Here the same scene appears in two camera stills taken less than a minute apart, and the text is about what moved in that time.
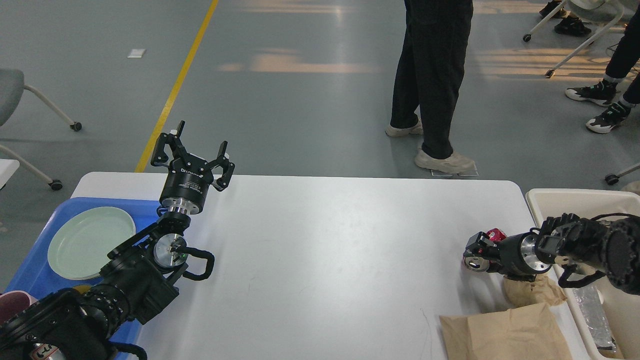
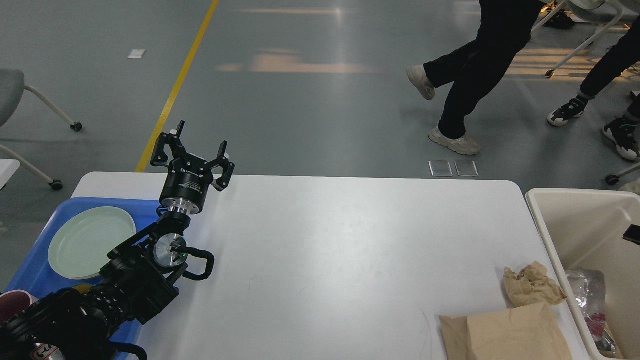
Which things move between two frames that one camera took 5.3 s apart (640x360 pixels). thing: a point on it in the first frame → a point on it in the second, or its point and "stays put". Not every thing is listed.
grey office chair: x=12 y=88 stays put
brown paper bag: x=528 y=333 stays put
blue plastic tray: x=34 y=274 stays put
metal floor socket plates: x=473 y=173 stays put
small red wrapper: x=495 y=235 → x=596 y=323
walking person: x=430 y=79 → x=471 y=70
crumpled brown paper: x=518 y=292 stays put
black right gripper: x=521 y=256 → x=632 y=234
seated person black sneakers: x=602 y=93 → x=623 y=132
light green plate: x=78 y=246 stays put
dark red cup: x=13 y=302 stays put
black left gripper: x=185 y=188 stays put
